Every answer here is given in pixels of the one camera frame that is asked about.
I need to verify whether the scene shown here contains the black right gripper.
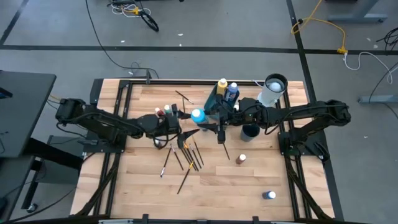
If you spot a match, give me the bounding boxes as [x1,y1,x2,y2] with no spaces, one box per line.
[201,95,242,144]

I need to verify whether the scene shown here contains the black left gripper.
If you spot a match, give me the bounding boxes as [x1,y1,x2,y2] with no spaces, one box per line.
[164,103,200,149]

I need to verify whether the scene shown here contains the large turquoise paint bottle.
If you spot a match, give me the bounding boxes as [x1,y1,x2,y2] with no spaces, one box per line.
[190,108,209,131]

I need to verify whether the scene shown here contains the large blue paint bottle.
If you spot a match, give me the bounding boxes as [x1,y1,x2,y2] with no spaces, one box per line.
[224,82,240,103]

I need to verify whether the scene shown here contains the black paintbrush orange ferrule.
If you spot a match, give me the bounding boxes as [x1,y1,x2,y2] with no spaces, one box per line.
[182,142,198,172]

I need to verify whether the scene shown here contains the large yellow paint bottle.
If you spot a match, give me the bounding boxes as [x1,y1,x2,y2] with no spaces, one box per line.
[216,78,229,96]

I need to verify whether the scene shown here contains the black paintbrush yellow ferrule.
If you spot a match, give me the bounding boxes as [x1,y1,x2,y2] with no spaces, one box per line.
[176,161,195,195]

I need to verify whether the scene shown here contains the grey-teal plastic caddy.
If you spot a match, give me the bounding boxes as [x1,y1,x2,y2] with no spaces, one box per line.
[203,83,241,116]

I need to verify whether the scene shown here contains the dark teal plastic cup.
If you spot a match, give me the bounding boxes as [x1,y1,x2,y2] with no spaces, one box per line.
[239,123,261,143]

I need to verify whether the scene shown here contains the white cylindrical container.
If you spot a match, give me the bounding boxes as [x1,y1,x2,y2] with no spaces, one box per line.
[256,73,289,109]

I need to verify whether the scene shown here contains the black desk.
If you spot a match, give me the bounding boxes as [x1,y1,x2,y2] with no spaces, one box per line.
[0,70,84,222]

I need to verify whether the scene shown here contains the grey desk foot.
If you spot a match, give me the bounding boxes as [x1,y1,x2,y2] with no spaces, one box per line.
[357,95,398,105]

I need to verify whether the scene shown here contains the grey desk base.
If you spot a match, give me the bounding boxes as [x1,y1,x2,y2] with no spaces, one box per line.
[326,0,389,24]

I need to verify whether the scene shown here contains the black cable loop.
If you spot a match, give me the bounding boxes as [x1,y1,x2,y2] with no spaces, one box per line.
[139,9,160,33]

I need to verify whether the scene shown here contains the long black cable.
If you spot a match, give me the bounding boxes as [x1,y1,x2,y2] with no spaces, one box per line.
[85,0,160,79]

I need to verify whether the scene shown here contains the white cable coil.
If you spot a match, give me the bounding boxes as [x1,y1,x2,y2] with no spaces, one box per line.
[110,1,152,19]

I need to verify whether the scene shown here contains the yellow cable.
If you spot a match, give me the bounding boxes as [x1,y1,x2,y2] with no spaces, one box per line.
[290,0,349,55]

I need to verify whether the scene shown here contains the black cable bundle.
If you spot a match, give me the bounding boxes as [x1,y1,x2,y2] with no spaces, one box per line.
[375,26,398,52]

